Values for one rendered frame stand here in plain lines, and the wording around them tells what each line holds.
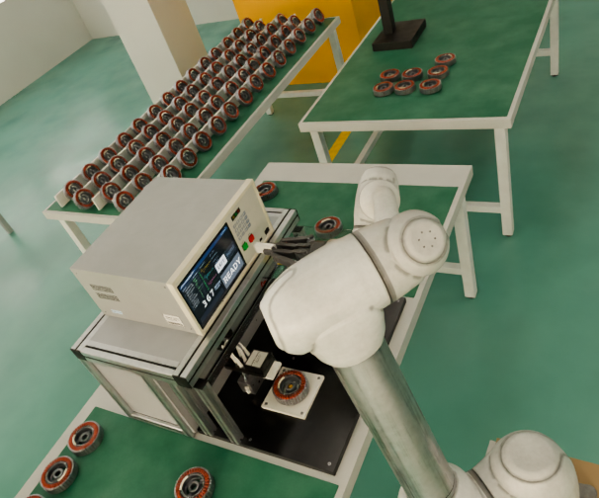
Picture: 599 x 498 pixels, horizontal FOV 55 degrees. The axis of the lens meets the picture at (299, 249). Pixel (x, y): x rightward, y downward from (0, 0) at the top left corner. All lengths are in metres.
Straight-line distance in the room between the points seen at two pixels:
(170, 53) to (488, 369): 3.89
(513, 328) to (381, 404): 1.87
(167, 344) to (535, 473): 0.96
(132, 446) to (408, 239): 1.35
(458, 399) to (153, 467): 1.33
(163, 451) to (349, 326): 1.13
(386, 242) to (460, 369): 1.86
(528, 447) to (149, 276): 0.96
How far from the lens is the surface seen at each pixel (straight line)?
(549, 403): 2.59
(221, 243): 1.60
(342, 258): 0.87
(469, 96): 3.00
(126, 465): 1.95
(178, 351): 1.59
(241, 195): 1.66
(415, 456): 1.10
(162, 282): 1.49
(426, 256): 0.85
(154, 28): 5.38
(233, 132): 3.31
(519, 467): 1.23
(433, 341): 2.80
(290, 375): 1.79
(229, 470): 1.77
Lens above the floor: 2.18
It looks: 39 degrees down
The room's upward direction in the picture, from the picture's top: 21 degrees counter-clockwise
